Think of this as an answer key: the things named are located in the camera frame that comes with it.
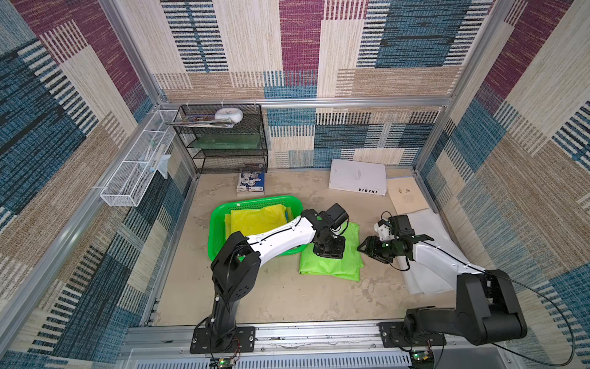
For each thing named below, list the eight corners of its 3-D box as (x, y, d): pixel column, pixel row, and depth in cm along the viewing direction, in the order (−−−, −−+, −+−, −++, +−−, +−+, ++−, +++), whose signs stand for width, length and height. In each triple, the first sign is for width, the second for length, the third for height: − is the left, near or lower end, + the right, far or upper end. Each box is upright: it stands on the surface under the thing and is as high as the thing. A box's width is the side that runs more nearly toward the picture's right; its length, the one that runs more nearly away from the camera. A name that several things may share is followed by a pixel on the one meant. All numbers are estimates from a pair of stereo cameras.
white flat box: (328, 189, 114) (328, 185, 111) (330, 163, 126) (331, 158, 123) (386, 196, 111) (388, 191, 108) (383, 169, 123) (385, 164, 120)
